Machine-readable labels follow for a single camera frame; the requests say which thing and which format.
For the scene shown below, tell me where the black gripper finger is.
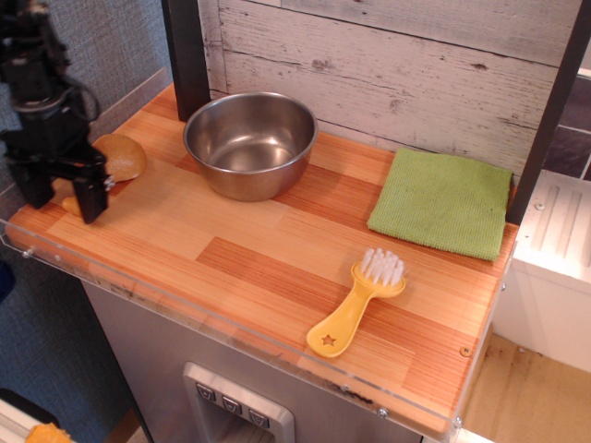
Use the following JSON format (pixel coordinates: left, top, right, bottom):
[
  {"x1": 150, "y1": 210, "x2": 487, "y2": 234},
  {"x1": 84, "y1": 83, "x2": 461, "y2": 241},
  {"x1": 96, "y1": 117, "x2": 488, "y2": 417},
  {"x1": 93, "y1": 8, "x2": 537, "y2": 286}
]
[
  {"x1": 8, "y1": 162, "x2": 54, "y2": 209},
  {"x1": 73, "y1": 177, "x2": 110, "y2": 224}
]

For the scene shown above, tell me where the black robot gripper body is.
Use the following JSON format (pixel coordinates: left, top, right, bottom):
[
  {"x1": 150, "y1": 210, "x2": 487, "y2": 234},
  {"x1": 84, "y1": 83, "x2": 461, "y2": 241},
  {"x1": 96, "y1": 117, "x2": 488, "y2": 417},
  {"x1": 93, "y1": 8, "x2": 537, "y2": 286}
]
[{"x1": 1, "y1": 99, "x2": 90, "y2": 181}]

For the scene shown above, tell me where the toy chicken drumstick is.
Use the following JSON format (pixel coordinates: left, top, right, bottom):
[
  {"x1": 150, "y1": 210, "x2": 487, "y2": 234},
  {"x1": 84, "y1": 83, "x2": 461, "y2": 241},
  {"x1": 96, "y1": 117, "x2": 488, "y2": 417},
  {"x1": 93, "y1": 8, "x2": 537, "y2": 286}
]
[{"x1": 61, "y1": 134, "x2": 147, "y2": 220}]

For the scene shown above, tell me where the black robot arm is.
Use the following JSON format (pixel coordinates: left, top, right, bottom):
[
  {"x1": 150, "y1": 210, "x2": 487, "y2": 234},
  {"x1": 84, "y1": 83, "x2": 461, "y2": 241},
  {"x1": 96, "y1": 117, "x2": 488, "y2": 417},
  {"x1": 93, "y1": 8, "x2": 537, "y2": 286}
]
[{"x1": 1, "y1": 1, "x2": 115, "y2": 224}]

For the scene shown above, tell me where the green cloth towel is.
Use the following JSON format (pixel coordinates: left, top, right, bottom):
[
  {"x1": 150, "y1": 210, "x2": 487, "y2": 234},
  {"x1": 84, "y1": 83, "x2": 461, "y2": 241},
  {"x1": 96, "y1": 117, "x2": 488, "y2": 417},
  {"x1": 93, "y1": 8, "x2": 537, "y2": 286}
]
[{"x1": 368, "y1": 149, "x2": 513, "y2": 261}]

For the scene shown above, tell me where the clear acrylic left guard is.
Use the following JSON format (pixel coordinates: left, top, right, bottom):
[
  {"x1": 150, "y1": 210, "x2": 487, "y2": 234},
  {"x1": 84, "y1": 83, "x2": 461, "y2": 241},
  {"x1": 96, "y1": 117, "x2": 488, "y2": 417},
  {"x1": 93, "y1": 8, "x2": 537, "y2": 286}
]
[{"x1": 0, "y1": 66, "x2": 175, "y2": 222}]

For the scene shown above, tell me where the stainless steel bowl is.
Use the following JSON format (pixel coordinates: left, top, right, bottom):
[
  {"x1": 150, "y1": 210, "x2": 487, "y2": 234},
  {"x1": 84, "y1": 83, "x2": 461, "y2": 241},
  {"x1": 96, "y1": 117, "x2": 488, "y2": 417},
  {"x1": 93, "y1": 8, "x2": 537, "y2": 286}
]
[{"x1": 183, "y1": 92, "x2": 319, "y2": 202}]

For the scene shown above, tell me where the grey toy fridge cabinet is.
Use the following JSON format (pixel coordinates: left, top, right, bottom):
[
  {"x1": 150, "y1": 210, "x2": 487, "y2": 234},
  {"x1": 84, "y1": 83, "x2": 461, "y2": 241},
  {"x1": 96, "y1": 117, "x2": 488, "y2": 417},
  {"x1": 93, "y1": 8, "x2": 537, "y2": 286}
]
[{"x1": 83, "y1": 283, "x2": 422, "y2": 442}]

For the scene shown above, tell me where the silver dispenser panel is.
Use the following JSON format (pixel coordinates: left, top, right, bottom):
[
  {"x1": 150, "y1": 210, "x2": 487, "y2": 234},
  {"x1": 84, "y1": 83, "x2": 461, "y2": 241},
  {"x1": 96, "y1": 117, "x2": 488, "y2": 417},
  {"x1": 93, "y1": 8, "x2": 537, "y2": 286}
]
[{"x1": 183, "y1": 362, "x2": 296, "y2": 442}]

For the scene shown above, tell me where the yellow scrub brush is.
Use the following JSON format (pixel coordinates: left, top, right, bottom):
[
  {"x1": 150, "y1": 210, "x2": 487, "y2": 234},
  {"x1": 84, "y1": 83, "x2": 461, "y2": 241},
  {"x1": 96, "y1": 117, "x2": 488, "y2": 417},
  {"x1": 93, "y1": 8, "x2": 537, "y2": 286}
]
[{"x1": 307, "y1": 248, "x2": 405, "y2": 358}]

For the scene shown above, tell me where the white toy sink unit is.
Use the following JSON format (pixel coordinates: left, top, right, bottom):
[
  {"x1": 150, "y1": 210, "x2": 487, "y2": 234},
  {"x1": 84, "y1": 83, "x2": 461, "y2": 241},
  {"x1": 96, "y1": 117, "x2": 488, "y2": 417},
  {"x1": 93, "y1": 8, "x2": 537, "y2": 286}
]
[{"x1": 492, "y1": 171, "x2": 590, "y2": 371}]

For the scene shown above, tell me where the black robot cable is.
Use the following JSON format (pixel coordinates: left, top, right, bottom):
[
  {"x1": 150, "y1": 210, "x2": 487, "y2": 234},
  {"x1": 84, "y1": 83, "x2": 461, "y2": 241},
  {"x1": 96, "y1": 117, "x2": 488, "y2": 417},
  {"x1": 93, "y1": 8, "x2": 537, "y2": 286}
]
[{"x1": 59, "y1": 78, "x2": 102, "y2": 126}]

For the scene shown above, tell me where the dark left post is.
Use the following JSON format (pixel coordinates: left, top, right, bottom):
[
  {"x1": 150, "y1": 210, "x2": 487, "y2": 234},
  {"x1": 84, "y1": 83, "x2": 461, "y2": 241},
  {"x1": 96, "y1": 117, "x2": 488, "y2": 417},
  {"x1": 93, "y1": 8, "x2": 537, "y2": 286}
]
[{"x1": 162, "y1": 0, "x2": 211, "y2": 122}]

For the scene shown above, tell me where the dark post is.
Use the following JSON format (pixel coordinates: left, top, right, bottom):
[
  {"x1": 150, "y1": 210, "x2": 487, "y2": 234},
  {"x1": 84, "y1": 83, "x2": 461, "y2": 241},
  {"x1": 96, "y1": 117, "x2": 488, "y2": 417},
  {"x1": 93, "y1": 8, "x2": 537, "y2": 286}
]
[
  {"x1": 506, "y1": 0, "x2": 590, "y2": 225},
  {"x1": 162, "y1": 0, "x2": 211, "y2": 122}
]

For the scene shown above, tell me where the dark right post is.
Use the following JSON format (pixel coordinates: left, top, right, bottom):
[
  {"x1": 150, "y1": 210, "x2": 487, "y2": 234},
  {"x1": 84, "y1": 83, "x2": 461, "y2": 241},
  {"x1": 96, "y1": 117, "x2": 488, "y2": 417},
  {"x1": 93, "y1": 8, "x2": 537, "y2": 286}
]
[{"x1": 506, "y1": 0, "x2": 590, "y2": 225}]

